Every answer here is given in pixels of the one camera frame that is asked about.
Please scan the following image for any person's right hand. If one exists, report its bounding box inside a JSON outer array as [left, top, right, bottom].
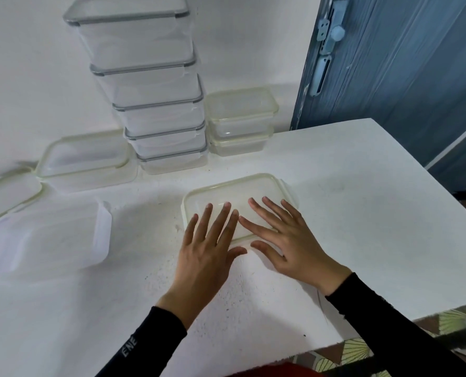
[[239, 196, 353, 297]]

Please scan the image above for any person's left hand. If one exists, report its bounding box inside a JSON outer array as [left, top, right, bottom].
[[156, 202, 248, 330]]

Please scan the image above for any small clear container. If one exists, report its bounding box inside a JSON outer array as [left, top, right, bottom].
[[207, 127, 275, 158]]

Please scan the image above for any medium grey-rimmed clear lid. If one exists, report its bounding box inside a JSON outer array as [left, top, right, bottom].
[[123, 121, 206, 141], [136, 144, 209, 161]]

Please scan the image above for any small green-rimmed clear lid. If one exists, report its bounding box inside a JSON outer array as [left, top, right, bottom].
[[205, 87, 279, 122]]

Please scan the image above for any large green-rimmed clear lid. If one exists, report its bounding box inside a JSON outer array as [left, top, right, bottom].
[[0, 172, 44, 228]]

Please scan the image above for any large clear food container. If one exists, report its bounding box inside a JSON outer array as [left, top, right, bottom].
[[63, 0, 194, 69]]

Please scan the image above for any person's right forearm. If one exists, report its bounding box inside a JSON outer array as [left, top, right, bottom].
[[325, 272, 466, 377]]

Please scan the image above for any person's left forearm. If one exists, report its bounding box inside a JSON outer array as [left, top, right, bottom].
[[95, 306, 188, 377]]

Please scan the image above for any white table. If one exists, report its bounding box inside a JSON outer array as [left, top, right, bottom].
[[0, 118, 466, 377]]

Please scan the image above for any red garment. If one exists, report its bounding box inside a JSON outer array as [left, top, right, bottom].
[[227, 363, 328, 377]]

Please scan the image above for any blue-grey door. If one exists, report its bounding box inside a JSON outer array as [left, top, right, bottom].
[[289, 0, 466, 195]]

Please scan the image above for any light blue door latch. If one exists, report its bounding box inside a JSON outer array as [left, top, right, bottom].
[[316, 0, 350, 56]]

